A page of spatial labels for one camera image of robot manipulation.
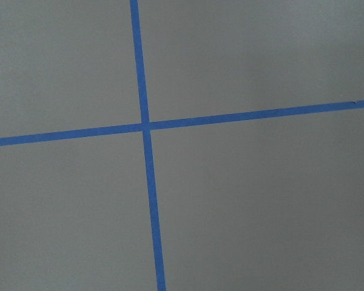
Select blue tape grid lines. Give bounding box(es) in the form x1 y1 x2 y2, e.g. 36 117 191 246
0 1 364 290

